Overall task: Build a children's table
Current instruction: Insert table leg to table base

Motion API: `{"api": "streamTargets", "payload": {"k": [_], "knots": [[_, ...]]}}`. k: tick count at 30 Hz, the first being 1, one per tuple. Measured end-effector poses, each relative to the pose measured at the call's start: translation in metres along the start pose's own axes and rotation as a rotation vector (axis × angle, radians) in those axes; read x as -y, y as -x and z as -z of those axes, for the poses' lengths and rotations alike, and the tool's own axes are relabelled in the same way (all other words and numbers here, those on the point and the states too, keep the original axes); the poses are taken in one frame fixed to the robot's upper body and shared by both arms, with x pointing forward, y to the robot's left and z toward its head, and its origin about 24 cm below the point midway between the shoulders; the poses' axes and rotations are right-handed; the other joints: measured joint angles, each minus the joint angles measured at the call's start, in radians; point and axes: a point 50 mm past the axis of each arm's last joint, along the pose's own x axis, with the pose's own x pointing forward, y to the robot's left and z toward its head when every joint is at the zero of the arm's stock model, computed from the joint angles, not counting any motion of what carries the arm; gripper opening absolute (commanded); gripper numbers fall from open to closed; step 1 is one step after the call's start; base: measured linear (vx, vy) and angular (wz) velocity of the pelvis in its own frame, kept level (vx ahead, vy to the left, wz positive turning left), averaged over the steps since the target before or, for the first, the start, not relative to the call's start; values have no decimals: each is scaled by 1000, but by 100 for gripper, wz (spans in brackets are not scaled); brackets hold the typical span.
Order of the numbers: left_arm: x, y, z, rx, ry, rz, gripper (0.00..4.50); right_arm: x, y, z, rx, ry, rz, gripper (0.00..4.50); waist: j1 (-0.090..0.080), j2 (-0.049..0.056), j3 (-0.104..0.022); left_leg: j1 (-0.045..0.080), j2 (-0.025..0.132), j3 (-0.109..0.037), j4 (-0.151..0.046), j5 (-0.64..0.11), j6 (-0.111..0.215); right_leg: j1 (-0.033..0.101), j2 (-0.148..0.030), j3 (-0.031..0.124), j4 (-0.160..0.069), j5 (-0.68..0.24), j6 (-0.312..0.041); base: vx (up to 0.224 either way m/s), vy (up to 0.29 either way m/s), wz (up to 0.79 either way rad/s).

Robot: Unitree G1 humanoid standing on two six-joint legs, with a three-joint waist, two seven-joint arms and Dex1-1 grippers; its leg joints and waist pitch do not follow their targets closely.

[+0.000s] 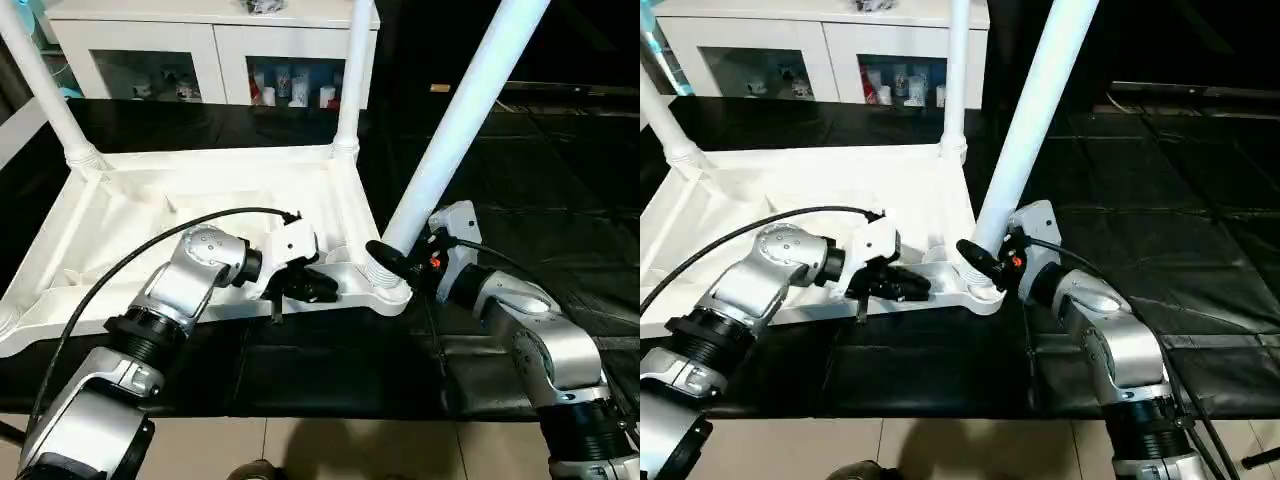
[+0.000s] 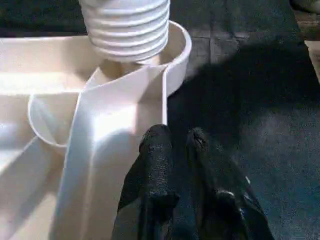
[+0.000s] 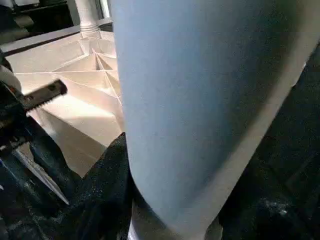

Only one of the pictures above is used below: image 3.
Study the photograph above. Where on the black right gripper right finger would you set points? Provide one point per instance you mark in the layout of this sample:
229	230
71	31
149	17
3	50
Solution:
280	215

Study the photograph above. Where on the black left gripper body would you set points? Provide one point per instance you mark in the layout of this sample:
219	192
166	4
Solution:
30	160

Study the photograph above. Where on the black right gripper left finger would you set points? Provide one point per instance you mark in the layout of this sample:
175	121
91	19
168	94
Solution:
97	210

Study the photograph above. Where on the white plastic table top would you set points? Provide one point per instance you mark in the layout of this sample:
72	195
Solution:
75	115

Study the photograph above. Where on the white plastic table leg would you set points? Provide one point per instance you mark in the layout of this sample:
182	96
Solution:
87	17
200	100

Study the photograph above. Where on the black work mat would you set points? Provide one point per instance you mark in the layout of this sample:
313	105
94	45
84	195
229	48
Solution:
295	150

